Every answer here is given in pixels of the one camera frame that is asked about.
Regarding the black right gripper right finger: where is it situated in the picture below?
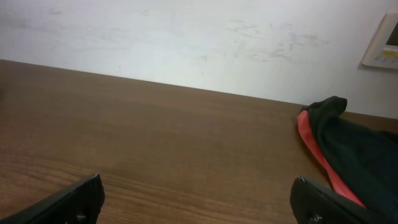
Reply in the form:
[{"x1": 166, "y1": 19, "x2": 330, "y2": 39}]
[{"x1": 290, "y1": 176, "x2": 389, "y2": 224}]

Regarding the dark green Nike t-shirt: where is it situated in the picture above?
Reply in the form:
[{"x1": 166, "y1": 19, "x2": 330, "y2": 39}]
[{"x1": 301, "y1": 96, "x2": 397, "y2": 223}]

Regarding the beige wall control panel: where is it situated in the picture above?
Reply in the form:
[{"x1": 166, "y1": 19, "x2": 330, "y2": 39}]
[{"x1": 361, "y1": 13, "x2": 397, "y2": 70}]

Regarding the red mesh garment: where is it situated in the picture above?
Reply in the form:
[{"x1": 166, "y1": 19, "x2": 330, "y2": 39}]
[{"x1": 297, "y1": 110, "x2": 366, "y2": 207}]

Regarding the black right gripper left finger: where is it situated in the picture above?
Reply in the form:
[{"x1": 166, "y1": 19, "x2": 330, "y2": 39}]
[{"x1": 1, "y1": 174, "x2": 105, "y2": 224}]

